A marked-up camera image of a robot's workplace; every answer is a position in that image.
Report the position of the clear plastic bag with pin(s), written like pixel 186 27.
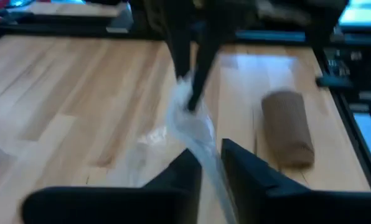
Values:
pixel 198 137

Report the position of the brown elastic bandage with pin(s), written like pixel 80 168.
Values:
pixel 286 130

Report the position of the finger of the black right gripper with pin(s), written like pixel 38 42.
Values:
pixel 180 53
pixel 205 68

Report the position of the black network switch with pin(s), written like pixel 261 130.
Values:
pixel 353 74

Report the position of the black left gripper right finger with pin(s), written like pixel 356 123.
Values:
pixel 251 186

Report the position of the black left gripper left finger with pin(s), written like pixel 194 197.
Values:
pixel 173 186

